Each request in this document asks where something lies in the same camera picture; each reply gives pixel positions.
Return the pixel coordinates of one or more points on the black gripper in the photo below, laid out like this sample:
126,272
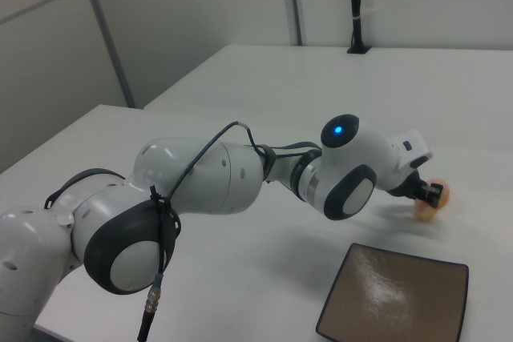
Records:
409,186

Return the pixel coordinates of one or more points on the round orange sugared bread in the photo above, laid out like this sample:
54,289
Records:
425,214

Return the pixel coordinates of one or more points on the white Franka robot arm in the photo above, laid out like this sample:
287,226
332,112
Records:
224,182

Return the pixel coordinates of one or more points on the square brown ceramic plate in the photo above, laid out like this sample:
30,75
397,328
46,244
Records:
393,298

